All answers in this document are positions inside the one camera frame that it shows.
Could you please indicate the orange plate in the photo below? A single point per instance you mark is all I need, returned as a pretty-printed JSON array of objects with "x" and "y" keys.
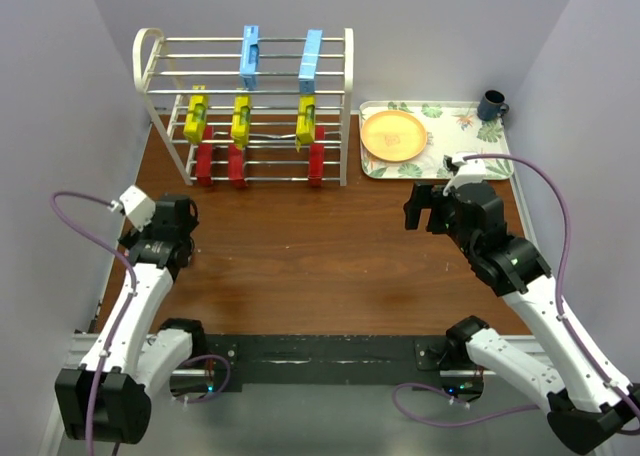
[{"x": 393, "y": 136}]

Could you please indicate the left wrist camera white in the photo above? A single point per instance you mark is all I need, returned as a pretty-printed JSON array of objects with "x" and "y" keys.
[{"x": 138, "y": 208}]

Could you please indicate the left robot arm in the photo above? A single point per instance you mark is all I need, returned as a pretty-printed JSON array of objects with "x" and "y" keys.
[{"x": 108, "y": 396}]

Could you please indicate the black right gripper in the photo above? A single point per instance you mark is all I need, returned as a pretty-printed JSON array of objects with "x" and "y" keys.
[{"x": 425, "y": 195}]

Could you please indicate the yellow toothpaste box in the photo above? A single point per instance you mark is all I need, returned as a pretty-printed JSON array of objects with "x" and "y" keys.
[
  {"x": 241, "y": 120},
  {"x": 196, "y": 117},
  {"x": 305, "y": 121}
]

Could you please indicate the red toothpaste box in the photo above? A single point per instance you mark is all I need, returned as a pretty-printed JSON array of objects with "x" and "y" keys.
[
  {"x": 235, "y": 170},
  {"x": 316, "y": 158},
  {"x": 203, "y": 159}
]

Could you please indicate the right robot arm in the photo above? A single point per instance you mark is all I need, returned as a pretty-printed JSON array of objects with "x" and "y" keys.
[{"x": 584, "y": 398}]

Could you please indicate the white metal shelf rack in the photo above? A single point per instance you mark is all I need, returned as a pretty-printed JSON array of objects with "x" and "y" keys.
[{"x": 166, "y": 68}]

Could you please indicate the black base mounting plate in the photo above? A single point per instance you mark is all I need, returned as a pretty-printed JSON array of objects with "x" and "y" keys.
[{"x": 345, "y": 360}]

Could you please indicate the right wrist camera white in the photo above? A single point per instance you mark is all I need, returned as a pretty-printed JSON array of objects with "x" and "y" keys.
[{"x": 466, "y": 168}]

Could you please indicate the dark blue mug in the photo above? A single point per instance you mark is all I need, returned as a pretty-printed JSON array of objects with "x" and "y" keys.
[{"x": 492, "y": 105}]

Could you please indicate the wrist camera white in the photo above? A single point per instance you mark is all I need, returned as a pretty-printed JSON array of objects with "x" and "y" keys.
[
  {"x": 466, "y": 168},
  {"x": 138, "y": 208}
]

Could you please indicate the blue toothpaste box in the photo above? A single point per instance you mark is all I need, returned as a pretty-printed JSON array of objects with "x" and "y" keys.
[
  {"x": 249, "y": 60},
  {"x": 309, "y": 61}
]

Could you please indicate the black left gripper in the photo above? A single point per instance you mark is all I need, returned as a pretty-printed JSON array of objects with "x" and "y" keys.
[{"x": 133, "y": 237}]

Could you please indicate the aluminium rail frame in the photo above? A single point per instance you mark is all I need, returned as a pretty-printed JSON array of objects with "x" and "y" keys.
[{"x": 220, "y": 377}]

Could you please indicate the floral serving tray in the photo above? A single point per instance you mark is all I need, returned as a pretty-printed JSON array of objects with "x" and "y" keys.
[{"x": 451, "y": 127}]

